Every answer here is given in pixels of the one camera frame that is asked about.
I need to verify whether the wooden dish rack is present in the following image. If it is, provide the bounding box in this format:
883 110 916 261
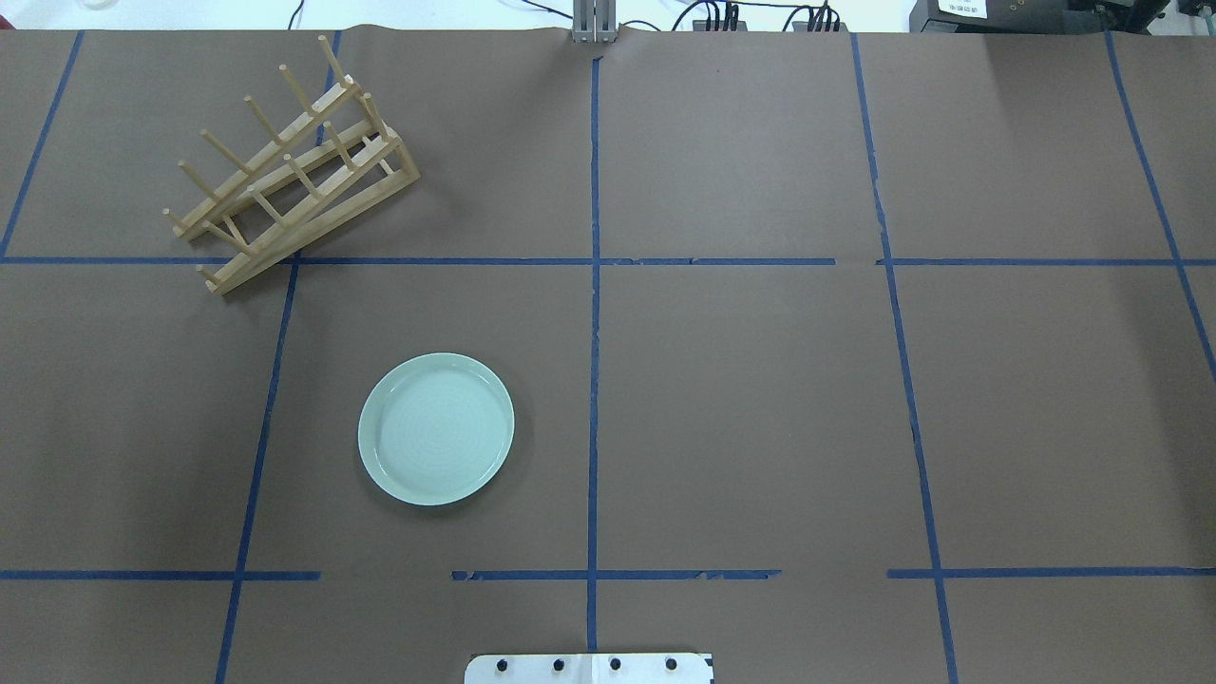
161 34 422 295

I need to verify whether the grey aluminium post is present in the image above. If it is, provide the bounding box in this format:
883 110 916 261
572 0 619 44

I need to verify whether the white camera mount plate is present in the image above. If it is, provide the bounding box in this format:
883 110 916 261
465 651 715 683

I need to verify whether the pale green plate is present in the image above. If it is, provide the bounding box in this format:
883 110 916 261
358 353 516 508

